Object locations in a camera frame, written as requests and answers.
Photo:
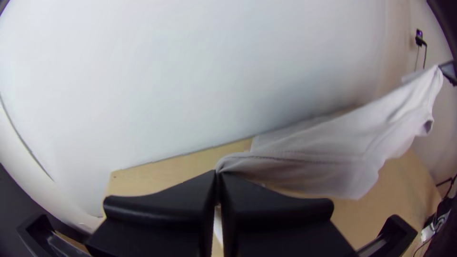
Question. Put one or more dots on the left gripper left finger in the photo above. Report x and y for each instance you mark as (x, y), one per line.
(160, 221)

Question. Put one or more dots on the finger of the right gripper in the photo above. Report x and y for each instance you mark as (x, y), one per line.
(452, 71)

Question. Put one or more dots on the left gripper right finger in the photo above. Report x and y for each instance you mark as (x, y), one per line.
(278, 228)

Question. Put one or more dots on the grey t-shirt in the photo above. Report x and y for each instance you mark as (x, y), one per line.
(339, 153)

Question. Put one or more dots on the black bag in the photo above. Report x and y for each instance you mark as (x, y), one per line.
(448, 217)

